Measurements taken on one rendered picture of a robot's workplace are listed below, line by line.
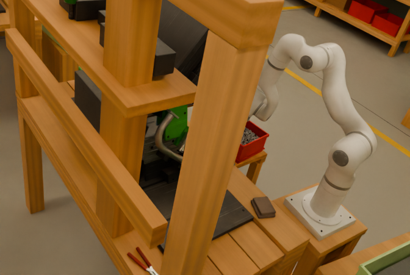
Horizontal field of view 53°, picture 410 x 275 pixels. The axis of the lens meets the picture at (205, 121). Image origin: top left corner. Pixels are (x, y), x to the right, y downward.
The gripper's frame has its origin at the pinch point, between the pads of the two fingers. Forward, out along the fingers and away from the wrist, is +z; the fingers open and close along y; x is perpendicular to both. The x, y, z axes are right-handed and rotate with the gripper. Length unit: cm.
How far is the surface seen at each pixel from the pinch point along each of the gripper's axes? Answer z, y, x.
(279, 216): 5.7, -46.2, -0.5
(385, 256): -10, -85, -14
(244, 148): -3.9, -4.5, -14.8
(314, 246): 6, -63, -9
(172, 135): 6.2, 0.2, 32.5
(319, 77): -90, 136, -295
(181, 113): -3.9, 2.7, 33.8
